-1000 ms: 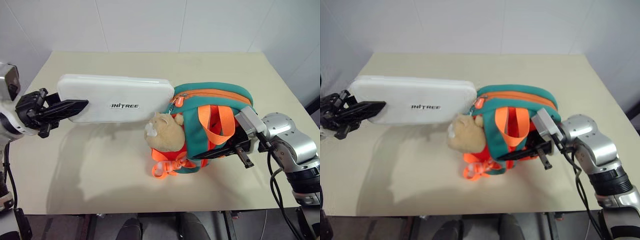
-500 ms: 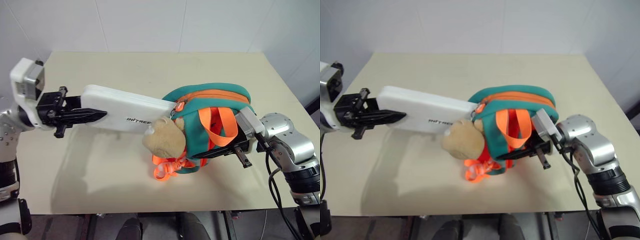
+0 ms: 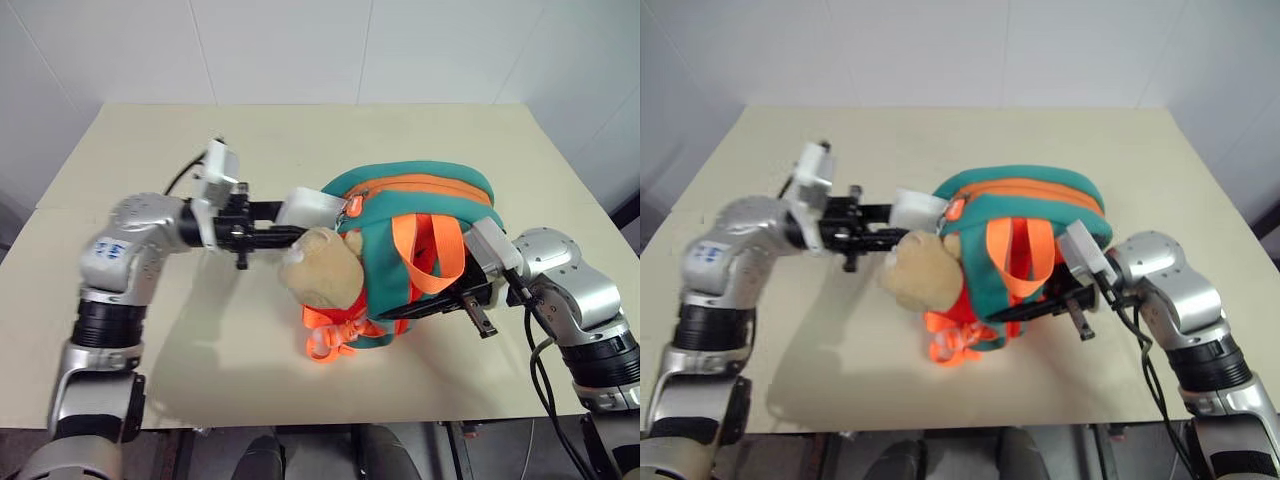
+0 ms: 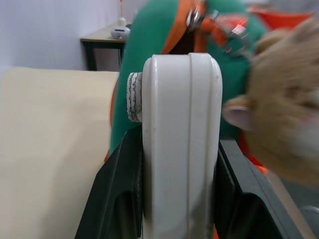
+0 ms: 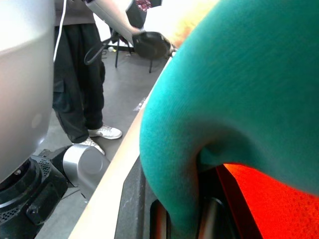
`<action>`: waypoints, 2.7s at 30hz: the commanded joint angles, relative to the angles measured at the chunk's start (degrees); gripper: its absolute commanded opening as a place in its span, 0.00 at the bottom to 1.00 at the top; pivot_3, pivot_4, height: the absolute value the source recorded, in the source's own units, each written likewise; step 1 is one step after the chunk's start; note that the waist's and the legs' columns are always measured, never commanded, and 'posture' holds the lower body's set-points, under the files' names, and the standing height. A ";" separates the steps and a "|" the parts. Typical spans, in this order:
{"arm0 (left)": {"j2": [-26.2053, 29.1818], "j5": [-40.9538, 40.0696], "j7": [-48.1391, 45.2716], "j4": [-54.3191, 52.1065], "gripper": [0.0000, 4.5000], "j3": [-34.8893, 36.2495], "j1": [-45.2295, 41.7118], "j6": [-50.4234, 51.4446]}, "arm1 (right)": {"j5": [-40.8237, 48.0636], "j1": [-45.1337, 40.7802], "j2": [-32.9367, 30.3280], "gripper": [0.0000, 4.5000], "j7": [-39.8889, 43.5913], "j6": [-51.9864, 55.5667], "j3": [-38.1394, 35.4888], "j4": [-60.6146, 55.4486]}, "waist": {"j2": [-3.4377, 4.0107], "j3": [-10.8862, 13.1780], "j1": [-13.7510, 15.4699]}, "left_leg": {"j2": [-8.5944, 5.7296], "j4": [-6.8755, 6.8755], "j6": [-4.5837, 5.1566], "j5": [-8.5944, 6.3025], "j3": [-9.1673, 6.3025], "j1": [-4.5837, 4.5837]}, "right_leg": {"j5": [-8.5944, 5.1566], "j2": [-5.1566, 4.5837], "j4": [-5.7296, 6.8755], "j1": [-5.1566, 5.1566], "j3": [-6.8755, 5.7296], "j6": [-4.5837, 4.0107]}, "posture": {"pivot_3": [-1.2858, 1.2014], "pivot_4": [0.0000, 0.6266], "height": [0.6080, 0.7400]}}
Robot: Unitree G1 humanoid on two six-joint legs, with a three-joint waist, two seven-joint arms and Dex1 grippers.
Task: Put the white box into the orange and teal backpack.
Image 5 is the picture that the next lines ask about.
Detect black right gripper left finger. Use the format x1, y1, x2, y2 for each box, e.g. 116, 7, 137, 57
114, 155, 151, 239

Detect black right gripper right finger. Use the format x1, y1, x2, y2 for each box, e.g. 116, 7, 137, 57
216, 165, 264, 239

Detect orange backpack with teal straps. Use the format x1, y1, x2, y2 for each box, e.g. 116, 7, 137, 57
139, 0, 319, 239

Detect silver robot hip joint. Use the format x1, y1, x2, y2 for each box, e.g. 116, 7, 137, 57
62, 143, 111, 200

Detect black robot waist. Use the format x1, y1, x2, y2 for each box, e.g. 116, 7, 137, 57
0, 148, 69, 239

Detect person in black trousers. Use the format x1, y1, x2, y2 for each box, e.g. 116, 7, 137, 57
51, 0, 123, 155

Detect silver robot torso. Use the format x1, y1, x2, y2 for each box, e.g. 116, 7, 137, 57
0, 0, 56, 184

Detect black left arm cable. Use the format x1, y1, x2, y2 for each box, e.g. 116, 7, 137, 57
84, 29, 120, 66

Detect white cable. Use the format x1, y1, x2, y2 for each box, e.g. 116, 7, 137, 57
52, 0, 68, 63

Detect black metal frame chair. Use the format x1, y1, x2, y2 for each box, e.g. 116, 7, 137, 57
109, 0, 162, 74

